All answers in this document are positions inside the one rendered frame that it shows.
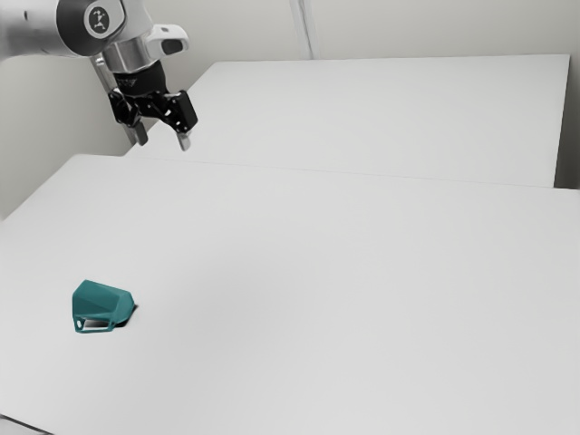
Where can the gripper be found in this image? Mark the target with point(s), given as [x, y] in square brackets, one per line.
[140, 81]

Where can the teal faceted mug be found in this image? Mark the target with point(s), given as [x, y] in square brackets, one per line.
[102, 302]

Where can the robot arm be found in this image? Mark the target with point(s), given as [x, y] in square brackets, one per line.
[68, 27]

